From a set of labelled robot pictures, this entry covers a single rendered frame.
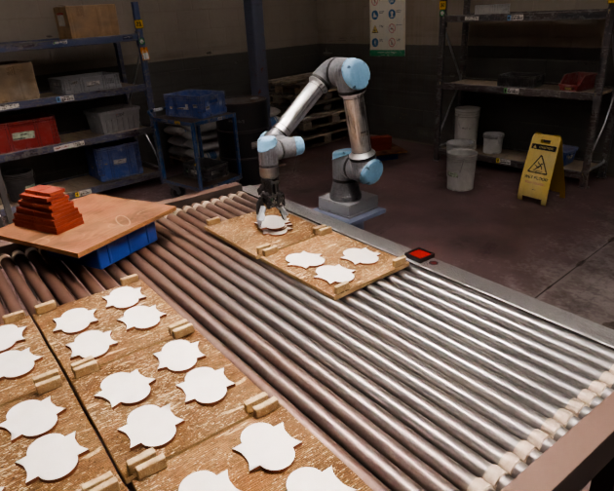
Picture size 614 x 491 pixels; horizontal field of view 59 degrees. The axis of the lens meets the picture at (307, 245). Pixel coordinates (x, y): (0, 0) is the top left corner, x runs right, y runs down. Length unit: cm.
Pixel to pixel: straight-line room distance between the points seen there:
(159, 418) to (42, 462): 24
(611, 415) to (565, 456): 18
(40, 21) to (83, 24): 68
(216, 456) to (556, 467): 66
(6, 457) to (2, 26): 550
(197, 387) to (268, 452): 28
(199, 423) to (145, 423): 12
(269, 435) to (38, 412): 55
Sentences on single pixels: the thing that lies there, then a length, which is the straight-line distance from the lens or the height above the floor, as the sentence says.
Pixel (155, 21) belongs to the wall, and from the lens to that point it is 710.
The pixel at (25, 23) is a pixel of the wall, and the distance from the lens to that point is 656.
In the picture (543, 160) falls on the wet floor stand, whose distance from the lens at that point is 535.
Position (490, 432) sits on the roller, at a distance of 128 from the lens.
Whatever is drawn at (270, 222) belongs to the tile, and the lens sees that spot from 220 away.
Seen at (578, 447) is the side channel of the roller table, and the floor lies 95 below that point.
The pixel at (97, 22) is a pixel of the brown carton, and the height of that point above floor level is 173.
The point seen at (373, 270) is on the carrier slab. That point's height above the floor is 94.
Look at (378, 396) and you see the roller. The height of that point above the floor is 91.
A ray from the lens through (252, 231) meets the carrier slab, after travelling 221.
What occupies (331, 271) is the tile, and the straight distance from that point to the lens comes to 182.
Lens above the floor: 176
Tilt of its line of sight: 24 degrees down
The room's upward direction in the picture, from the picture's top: 3 degrees counter-clockwise
